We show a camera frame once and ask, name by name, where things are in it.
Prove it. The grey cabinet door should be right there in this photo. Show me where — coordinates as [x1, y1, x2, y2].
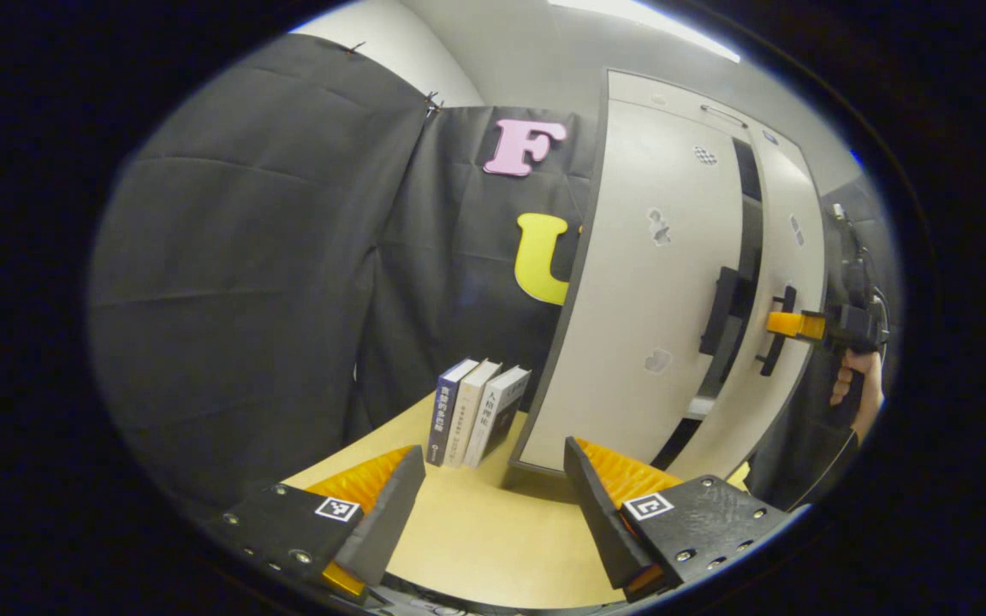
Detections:
[668, 128, 828, 482]
[514, 98, 751, 473]

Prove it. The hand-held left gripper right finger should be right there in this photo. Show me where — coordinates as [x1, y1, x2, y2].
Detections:
[563, 436, 789, 604]

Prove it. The white and black book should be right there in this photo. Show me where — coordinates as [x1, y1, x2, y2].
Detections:
[463, 365, 533, 470]

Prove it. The black backdrop cloth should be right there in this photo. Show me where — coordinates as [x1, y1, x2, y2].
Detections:
[86, 34, 900, 514]

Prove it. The grey double-door shoe cabinet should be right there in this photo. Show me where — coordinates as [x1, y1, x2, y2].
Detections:
[506, 68, 828, 490]

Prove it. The dark blue book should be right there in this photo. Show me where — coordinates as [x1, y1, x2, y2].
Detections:
[426, 358, 481, 467]

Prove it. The ceiling light panel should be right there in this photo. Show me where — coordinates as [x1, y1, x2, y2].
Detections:
[549, 0, 742, 62]

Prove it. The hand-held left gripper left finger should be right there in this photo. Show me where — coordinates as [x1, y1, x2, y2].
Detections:
[217, 444, 427, 600]

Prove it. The cream book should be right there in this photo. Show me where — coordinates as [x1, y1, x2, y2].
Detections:
[444, 359, 502, 469]

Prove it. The grey cabinet drawer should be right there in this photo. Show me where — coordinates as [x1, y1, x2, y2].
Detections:
[606, 68, 812, 170]

